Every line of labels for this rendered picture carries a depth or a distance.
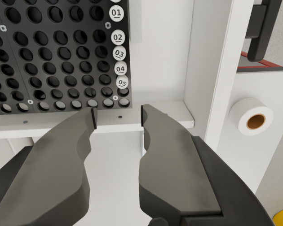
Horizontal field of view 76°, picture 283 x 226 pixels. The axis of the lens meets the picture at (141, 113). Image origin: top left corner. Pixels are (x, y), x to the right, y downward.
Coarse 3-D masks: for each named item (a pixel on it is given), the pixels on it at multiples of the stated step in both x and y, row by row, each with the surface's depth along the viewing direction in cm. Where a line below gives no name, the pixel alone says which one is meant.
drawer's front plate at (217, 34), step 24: (216, 0) 16; (240, 0) 14; (192, 24) 23; (216, 24) 17; (240, 24) 15; (192, 48) 23; (216, 48) 17; (240, 48) 16; (192, 72) 24; (216, 72) 17; (192, 96) 24; (216, 96) 18; (216, 120) 19; (216, 144) 21
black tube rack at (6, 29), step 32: (0, 0) 15; (32, 0) 18; (64, 0) 15; (96, 0) 18; (0, 32) 16; (32, 32) 16; (64, 32) 17; (96, 32) 19; (0, 64) 18; (32, 64) 21; (64, 64) 21; (96, 64) 18; (0, 96) 23; (32, 96) 20; (64, 96) 20; (96, 96) 20
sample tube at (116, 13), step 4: (112, 8) 15; (116, 8) 15; (120, 8) 15; (112, 12) 15; (116, 12) 15; (120, 12) 15; (112, 16) 15; (116, 16) 15; (120, 16) 15; (116, 20) 15; (120, 20) 16
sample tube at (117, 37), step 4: (116, 32) 16; (120, 32) 16; (112, 36) 16; (116, 36) 16; (120, 36) 16; (124, 36) 16; (112, 40) 16; (116, 40) 16; (120, 40) 16; (116, 44) 16; (120, 44) 16
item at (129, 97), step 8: (120, 0) 16; (112, 24) 17; (112, 32) 17; (128, 32) 17; (128, 40) 17; (112, 48) 18; (128, 48) 18; (112, 56) 18; (128, 56) 18; (112, 64) 18; (128, 64) 19; (128, 72) 19; (128, 80) 19; (128, 88) 20; (120, 96) 20; (128, 96) 20; (120, 104) 21; (128, 104) 21
